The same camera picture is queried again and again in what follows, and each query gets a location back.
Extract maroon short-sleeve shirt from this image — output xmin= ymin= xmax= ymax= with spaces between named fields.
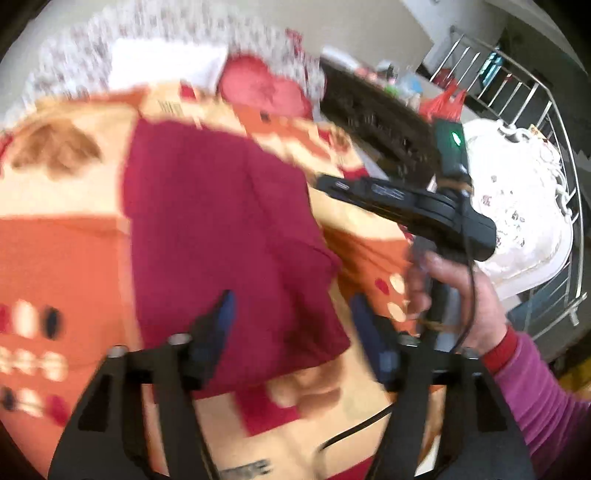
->
xmin=122 ymin=119 xmax=349 ymax=396

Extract purple sleeved right forearm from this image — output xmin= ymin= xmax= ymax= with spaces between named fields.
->
xmin=482 ymin=328 xmax=590 ymax=479

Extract right hand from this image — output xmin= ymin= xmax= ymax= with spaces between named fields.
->
xmin=406 ymin=251 xmax=508 ymax=356

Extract white ornate chair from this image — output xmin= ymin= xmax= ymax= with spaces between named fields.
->
xmin=463 ymin=119 xmax=574 ymax=300

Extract dark carved wooden headboard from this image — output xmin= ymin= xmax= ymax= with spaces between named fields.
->
xmin=320 ymin=59 xmax=441 ymax=188

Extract red plastic bag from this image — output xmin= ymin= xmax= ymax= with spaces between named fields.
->
xmin=419 ymin=81 xmax=467 ymax=122

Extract red orange patchwork blanket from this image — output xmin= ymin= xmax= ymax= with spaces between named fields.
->
xmin=1 ymin=85 xmax=417 ymax=479

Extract red heart cushion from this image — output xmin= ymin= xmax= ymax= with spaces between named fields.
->
xmin=217 ymin=55 xmax=312 ymax=119

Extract white pillow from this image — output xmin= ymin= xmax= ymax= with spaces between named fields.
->
xmin=107 ymin=38 xmax=229 ymax=93

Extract floral quilt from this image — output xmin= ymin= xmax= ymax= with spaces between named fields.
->
xmin=1 ymin=1 xmax=325 ymax=126

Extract metal wire rack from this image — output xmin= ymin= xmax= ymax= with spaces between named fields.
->
xmin=430 ymin=26 xmax=586 ymax=340

